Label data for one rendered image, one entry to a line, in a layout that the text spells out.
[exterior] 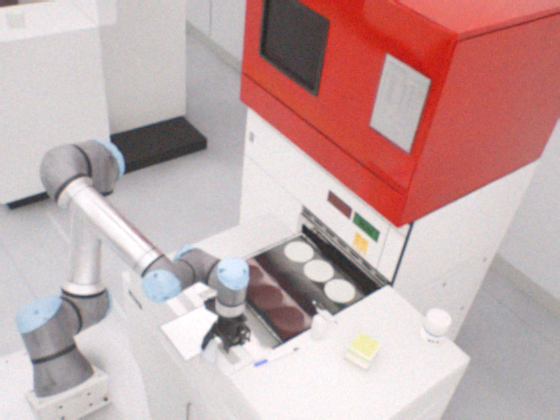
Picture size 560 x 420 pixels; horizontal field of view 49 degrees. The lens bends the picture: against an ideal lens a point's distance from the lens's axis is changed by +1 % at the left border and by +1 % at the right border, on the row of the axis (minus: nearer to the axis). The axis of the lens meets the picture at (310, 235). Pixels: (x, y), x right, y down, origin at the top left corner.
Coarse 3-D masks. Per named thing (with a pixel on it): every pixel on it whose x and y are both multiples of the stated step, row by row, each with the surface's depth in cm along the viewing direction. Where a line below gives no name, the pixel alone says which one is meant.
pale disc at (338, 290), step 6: (330, 282) 202; (336, 282) 202; (342, 282) 203; (330, 288) 200; (336, 288) 200; (342, 288) 201; (348, 288) 201; (330, 294) 198; (336, 294) 198; (342, 294) 199; (348, 294) 199; (354, 294) 200; (336, 300) 196; (342, 300) 197; (348, 300) 197
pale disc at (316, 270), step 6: (306, 264) 207; (312, 264) 207; (318, 264) 208; (324, 264) 208; (306, 270) 205; (312, 270) 205; (318, 270) 205; (324, 270) 206; (330, 270) 206; (312, 276) 203; (318, 276) 203; (324, 276) 204; (330, 276) 204
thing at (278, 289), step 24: (288, 240) 214; (264, 264) 204; (288, 264) 206; (264, 288) 196; (288, 288) 198; (312, 288) 199; (264, 312) 188; (288, 312) 190; (312, 312) 191; (336, 312) 193; (288, 336) 183
